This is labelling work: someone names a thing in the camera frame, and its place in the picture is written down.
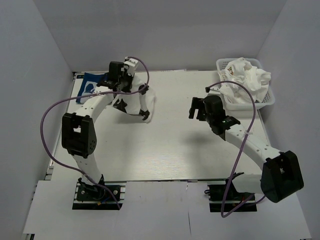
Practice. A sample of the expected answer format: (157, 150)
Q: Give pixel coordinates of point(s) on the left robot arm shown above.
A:
(78, 130)

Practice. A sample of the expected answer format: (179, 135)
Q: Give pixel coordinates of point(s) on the pile of white t-shirts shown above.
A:
(242, 72)

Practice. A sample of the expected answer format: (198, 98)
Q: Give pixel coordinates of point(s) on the folded blue printed t-shirt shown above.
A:
(88, 85)

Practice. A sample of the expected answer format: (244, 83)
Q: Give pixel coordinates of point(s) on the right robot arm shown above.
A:
(280, 175)

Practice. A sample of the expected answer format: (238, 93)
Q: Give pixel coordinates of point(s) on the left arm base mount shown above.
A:
(84, 200)

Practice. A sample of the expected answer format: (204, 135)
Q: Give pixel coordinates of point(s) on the white plastic laundry basket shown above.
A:
(268, 100)

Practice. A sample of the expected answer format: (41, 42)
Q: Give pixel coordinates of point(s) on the white t-shirt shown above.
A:
(139, 104)

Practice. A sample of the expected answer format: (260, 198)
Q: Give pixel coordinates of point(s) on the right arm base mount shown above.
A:
(215, 193)

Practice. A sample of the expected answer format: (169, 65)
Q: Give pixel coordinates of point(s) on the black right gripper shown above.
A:
(197, 104)

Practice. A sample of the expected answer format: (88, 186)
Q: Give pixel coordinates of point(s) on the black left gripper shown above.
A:
(130, 77)

